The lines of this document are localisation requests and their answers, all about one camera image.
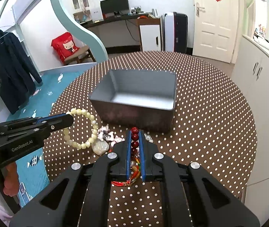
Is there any cream bead bracelet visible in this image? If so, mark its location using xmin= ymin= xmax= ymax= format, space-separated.
xmin=63 ymin=107 xmax=99 ymax=150

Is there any red woven string bracelet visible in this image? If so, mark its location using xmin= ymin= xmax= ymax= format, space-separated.
xmin=111 ymin=155 xmax=142 ymax=187

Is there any white jade pendant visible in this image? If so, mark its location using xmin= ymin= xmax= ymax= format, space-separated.
xmin=91 ymin=139 xmax=110 ymax=156

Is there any silver pearl charm bracelet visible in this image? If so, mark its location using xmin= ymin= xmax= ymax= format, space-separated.
xmin=97 ymin=123 xmax=154 ymax=147

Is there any person's left hand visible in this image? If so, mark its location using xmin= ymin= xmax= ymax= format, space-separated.
xmin=3 ymin=162 xmax=20 ymax=197

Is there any blue candy print bedsheet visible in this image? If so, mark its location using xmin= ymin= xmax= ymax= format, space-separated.
xmin=7 ymin=72 xmax=82 ymax=207

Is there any dark navy hanging coat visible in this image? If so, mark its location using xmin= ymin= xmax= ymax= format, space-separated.
xmin=0 ymin=30 xmax=42 ymax=114

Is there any brown polka dot tablecloth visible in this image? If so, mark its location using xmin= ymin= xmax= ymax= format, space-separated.
xmin=43 ymin=52 xmax=257 ymax=226

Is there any red cat cushion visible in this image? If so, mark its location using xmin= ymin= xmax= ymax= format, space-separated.
xmin=51 ymin=32 xmax=80 ymax=63

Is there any wooden stool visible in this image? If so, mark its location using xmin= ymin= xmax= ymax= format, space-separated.
xmin=63 ymin=45 xmax=95 ymax=66

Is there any grey metal tin box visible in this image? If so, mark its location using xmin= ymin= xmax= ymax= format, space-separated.
xmin=89 ymin=69 xmax=177 ymax=133

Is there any white display cupboard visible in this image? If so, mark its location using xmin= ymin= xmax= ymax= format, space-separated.
xmin=62 ymin=0 xmax=92 ymax=24

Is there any dark wooden desk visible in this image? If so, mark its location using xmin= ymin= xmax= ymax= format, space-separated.
xmin=80 ymin=13 xmax=152 ymax=29

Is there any long white cabinet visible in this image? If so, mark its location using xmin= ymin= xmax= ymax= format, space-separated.
xmin=232 ymin=35 xmax=269 ymax=225

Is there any black computer monitor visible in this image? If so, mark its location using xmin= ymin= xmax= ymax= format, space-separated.
xmin=100 ymin=0 xmax=129 ymax=18

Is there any small white cabinet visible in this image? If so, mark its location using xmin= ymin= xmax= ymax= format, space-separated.
xmin=137 ymin=17 xmax=162 ymax=51

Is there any black and white suitcase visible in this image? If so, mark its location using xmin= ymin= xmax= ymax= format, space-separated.
xmin=161 ymin=12 xmax=188 ymax=53

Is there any white panel door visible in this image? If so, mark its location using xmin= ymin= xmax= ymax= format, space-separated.
xmin=193 ymin=0 xmax=238 ymax=63

